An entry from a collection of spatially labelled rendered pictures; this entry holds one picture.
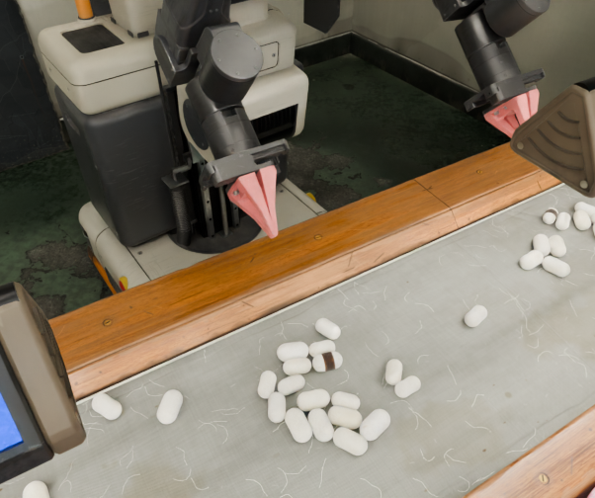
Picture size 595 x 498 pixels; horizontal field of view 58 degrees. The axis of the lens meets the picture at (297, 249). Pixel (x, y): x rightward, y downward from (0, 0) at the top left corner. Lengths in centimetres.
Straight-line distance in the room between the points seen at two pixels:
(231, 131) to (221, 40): 10
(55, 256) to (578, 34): 205
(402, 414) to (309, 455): 11
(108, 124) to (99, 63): 13
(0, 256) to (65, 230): 23
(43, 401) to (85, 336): 43
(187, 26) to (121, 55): 63
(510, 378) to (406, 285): 18
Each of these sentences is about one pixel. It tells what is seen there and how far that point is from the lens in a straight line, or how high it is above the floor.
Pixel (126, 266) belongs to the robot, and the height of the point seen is 27.
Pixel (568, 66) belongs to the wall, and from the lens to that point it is 242.
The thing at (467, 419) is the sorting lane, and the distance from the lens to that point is 64.
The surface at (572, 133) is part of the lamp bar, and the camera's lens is 42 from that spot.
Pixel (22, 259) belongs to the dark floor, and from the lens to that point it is 205.
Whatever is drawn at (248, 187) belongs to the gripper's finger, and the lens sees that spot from 61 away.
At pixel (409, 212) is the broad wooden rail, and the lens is 82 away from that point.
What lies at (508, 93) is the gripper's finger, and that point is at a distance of 81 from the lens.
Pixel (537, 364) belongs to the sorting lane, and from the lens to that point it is 71.
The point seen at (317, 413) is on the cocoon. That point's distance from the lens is 59.
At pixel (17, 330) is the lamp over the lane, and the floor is 110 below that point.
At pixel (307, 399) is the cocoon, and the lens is 60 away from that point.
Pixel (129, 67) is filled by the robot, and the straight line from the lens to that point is 125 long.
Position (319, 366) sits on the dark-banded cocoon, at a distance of 63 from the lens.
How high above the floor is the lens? 127
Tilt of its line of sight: 43 degrees down
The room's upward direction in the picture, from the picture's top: straight up
